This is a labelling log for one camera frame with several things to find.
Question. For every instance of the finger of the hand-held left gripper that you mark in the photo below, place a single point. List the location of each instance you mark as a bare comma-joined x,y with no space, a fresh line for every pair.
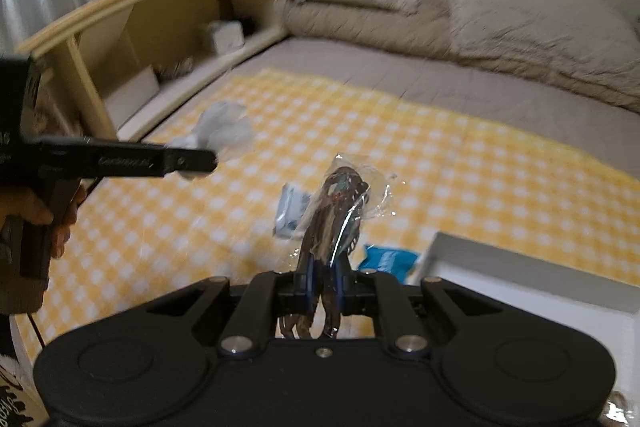
125,159

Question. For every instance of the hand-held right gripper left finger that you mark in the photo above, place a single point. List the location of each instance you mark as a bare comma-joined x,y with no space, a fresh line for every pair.
310,284

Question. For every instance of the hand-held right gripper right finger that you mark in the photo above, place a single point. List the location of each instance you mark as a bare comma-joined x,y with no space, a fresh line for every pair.
343,283

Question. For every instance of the white plastic bag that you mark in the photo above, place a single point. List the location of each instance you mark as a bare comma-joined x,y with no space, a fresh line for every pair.
222,129

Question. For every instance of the white cardboard box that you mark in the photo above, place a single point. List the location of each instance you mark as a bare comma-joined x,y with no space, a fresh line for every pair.
525,277

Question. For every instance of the person's left hand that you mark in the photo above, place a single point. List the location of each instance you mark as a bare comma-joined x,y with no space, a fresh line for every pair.
30,209

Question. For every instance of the blue packet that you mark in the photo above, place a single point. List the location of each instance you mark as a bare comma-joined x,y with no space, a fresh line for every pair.
387,259

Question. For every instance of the white board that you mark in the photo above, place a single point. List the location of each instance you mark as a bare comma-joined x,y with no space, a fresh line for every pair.
132,94

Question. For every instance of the pale plush in clear bag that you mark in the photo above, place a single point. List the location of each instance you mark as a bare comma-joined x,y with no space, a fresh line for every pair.
292,209

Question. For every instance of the patterned small cloth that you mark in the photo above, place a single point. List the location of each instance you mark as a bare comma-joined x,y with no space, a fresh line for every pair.
175,67

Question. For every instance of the white tissue box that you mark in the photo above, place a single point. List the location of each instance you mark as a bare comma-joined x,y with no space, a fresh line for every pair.
225,36

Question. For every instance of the yellow checked mat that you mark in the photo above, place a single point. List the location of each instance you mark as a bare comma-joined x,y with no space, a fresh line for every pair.
475,187

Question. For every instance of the beige thick mattress pad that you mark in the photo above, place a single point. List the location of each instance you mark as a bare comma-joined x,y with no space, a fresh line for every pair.
350,24

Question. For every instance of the black white printed cloth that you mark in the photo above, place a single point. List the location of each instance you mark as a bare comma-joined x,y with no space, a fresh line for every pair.
15,397

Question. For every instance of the beige folded quilt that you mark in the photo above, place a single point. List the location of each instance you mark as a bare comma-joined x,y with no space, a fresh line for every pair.
530,22

